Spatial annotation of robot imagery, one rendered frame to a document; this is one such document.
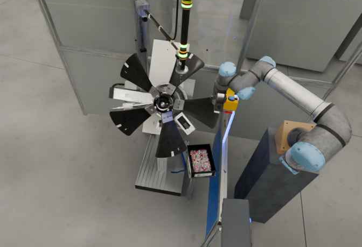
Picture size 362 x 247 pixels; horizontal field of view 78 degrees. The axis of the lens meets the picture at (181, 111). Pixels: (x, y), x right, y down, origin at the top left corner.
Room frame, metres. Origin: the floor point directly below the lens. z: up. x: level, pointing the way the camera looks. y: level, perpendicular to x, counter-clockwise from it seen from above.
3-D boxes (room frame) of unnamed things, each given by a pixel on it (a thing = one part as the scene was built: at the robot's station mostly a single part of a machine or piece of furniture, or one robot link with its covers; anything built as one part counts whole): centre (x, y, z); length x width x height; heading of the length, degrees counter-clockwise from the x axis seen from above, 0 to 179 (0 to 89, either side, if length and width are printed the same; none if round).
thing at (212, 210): (0.86, -0.33, 0.45); 0.82 x 0.01 x 0.66; 175
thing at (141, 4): (1.54, 0.33, 1.55); 0.10 x 0.07 x 0.08; 30
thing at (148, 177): (1.20, 0.13, 0.04); 0.62 x 0.46 x 0.08; 175
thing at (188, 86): (1.55, 0.08, 0.84); 0.36 x 0.24 x 0.03; 85
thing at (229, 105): (1.25, -0.37, 1.02); 0.16 x 0.10 x 0.11; 175
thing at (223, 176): (0.86, -0.33, 0.82); 0.90 x 0.04 x 0.08; 175
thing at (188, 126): (1.02, -0.04, 0.98); 0.20 x 0.16 x 0.20; 175
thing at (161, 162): (1.11, 0.14, 0.45); 0.09 x 0.04 x 0.91; 85
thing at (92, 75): (1.71, -0.06, 0.50); 2.59 x 0.03 x 0.91; 85
